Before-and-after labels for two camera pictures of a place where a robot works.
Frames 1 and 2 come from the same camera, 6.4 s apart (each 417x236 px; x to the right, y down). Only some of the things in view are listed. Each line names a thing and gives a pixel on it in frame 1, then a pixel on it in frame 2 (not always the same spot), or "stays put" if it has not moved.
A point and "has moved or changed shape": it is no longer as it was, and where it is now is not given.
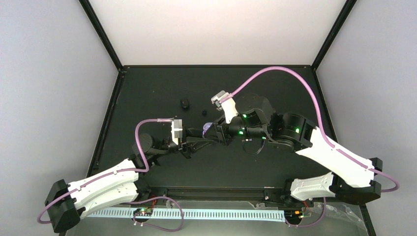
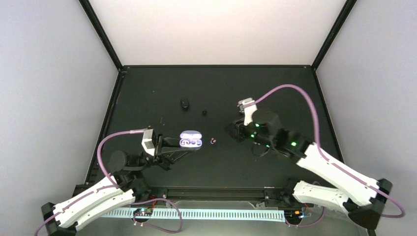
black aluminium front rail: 216,193 stays put
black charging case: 185,103 stays put
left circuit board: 143,212 stays put
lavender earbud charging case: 205,127 has moved or changed shape
